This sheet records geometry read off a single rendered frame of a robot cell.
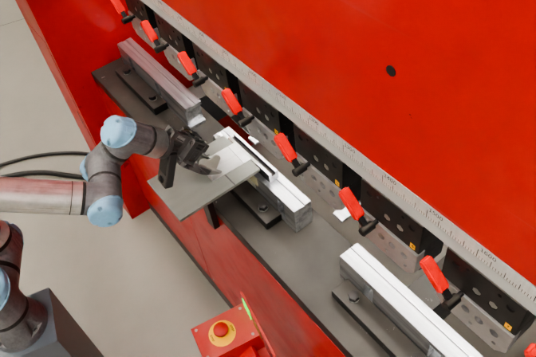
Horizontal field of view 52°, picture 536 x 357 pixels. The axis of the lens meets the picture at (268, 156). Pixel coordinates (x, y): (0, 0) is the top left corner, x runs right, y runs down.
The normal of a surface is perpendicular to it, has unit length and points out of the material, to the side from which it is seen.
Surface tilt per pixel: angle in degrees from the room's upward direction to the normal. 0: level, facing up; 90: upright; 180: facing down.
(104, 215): 90
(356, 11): 90
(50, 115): 0
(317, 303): 0
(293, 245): 0
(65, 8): 90
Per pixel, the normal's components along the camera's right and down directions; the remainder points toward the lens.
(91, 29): 0.61, 0.54
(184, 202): -0.11, -0.67
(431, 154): -0.79, 0.51
